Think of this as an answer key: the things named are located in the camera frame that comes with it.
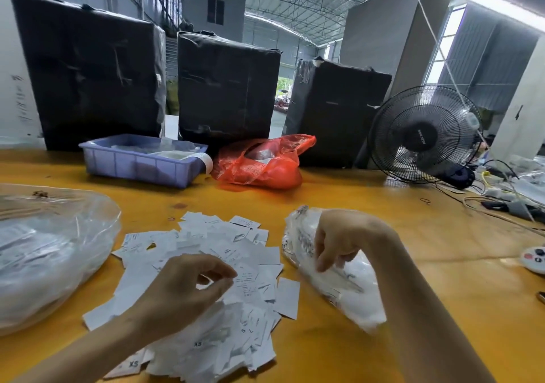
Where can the person's left hand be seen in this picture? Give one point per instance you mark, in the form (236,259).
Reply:
(179,293)

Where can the person's right hand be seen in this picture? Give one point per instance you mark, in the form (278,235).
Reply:
(345,235)

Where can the pile of white labels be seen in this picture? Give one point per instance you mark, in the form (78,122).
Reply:
(204,310)

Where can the clear plastic bag black print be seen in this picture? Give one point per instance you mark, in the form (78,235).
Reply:
(341,285)

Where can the large clear bag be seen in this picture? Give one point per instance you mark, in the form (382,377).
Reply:
(47,255)

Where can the person's left forearm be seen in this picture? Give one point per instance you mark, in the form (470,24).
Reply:
(77,357)

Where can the person's right forearm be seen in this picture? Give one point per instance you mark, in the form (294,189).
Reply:
(426,319)

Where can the red plastic bag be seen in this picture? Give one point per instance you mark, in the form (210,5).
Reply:
(262,164)

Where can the large black wrapped bale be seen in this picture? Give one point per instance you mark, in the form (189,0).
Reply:
(336,114)
(85,72)
(228,90)

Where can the black table fan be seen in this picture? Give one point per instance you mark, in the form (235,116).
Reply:
(421,136)

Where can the blue plastic bin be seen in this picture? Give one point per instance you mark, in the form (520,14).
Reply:
(128,160)

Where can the white round remote control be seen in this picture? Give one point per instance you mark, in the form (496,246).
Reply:
(534,259)

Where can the grey cabin with window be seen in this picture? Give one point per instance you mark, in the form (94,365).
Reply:
(213,12)

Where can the white pillar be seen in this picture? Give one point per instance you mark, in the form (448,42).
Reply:
(15,72)

